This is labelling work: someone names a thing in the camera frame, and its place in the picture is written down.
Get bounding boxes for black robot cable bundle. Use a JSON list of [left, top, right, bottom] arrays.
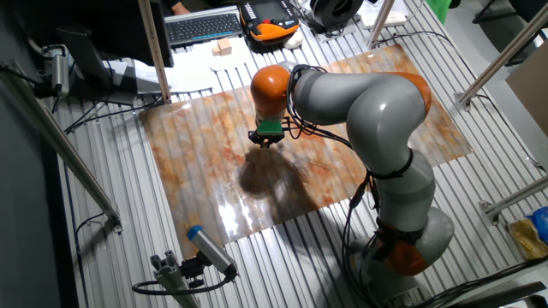
[[284, 63, 416, 308]]

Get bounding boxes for slanted aluminium frame bar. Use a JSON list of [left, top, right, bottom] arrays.
[[454, 2, 548, 111]]

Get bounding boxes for tall aluminium profile post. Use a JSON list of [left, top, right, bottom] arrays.
[[137, 0, 172, 105]]

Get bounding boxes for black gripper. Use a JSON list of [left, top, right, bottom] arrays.
[[247, 130, 286, 150]]

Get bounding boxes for black looped camera cable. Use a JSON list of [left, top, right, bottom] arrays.
[[131, 273, 235, 296]]

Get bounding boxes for silver camera with blue cap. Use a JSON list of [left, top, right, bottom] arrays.
[[186, 224, 239, 279]]

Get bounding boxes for aluminium frame bar with bracket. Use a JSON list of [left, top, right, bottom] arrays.
[[479, 175, 548, 226]]

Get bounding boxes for black office chair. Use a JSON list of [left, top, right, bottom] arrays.
[[472, 0, 548, 68]]

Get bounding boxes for yellow plastic bag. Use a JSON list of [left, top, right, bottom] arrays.
[[509, 217, 548, 260]]

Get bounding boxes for long diagonal aluminium beam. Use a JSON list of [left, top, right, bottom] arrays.
[[0, 59, 124, 234]]

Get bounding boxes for black computer keyboard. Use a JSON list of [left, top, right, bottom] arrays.
[[164, 6, 244, 47]]

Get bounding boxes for short aluminium profile stub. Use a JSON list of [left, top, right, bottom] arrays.
[[149, 250, 202, 308]]

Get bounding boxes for white power strip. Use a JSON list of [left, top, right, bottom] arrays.
[[361, 10, 408, 29]]

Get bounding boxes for blue plastic bag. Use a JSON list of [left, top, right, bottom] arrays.
[[528, 206, 548, 245]]

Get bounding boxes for black camera clamp bracket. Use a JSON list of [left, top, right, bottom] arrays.
[[179, 254, 207, 288]]

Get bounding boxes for white rounded object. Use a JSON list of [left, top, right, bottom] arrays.
[[283, 32, 305, 50]]

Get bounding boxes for orange marble pattern mat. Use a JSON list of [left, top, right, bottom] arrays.
[[139, 44, 474, 260]]

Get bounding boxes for black computer monitor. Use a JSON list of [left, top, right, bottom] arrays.
[[12, 0, 175, 106]]

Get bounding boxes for white paper sheets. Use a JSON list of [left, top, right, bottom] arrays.
[[115, 40, 258, 93]]

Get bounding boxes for brown cardboard panel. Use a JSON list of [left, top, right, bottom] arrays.
[[507, 40, 548, 138]]

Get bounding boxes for dark metal bar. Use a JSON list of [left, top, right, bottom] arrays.
[[444, 280, 548, 308]]

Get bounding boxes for orange black teach pendant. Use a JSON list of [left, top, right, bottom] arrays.
[[238, 0, 301, 53]]

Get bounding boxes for silver camera with black cable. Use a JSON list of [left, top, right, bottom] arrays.
[[50, 53, 70, 98]]

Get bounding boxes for green camera mount plate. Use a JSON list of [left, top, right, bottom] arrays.
[[256, 118, 284, 137]]

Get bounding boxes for thin aluminium post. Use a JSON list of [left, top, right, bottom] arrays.
[[366, 0, 396, 47]]

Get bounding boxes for green cloth item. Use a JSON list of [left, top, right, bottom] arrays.
[[426, 0, 453, 25]]

